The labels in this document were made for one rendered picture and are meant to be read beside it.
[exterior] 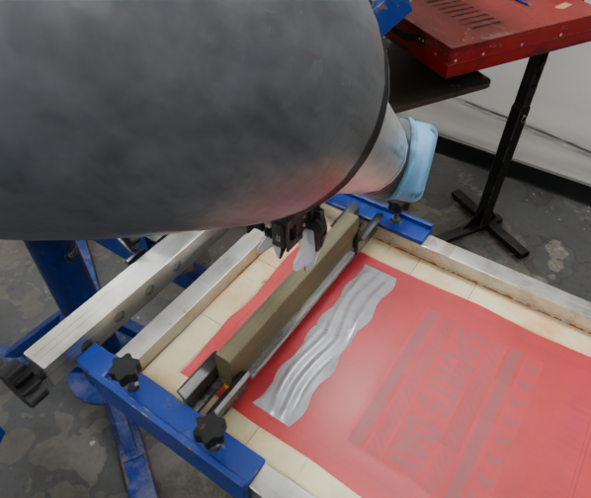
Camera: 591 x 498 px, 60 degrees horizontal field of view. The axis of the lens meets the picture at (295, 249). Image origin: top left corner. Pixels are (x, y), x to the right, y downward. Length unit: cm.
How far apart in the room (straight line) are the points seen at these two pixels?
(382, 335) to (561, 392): 29
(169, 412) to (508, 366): 55
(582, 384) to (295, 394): 46
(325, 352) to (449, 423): 22
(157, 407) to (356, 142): 69
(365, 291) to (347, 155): 82
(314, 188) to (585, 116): 263
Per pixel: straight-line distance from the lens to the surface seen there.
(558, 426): 91
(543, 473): 87
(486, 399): 89
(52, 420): 207
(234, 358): 76
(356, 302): 95
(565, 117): 278
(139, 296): 91
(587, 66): 268
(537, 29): 170
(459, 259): 102
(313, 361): 87
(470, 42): 155
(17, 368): 85
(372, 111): 16
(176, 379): 88
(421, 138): 47
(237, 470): 75
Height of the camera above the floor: 170
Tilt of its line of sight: 46 degrees down
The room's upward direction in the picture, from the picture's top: straight up
